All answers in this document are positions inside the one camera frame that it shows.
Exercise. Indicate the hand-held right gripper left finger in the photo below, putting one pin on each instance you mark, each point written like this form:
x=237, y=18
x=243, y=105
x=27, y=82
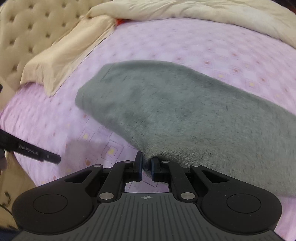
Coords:
x=138, y=166

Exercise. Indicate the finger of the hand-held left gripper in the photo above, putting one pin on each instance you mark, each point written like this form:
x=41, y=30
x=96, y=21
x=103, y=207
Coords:
x=52, y=158

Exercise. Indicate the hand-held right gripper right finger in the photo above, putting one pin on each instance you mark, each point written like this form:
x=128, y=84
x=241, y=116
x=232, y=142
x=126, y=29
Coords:
x=155, y=170

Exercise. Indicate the grey pants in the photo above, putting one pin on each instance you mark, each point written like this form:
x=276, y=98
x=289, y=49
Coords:
x=185, y=111

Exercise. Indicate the cream satin pillow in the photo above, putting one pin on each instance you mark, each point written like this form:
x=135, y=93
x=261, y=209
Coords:
x=62, y=53

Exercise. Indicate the cream tufted headboard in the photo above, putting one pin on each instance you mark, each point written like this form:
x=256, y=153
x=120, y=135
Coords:
x=27, y=27

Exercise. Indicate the purple patterned bed sheet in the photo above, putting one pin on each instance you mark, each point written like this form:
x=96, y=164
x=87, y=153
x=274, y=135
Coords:
x=161, y=39

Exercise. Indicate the small red cloth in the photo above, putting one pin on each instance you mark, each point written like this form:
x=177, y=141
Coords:
x=119, y=21

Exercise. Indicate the cream duvet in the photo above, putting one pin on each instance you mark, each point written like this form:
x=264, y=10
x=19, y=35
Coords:
x=208, y=14

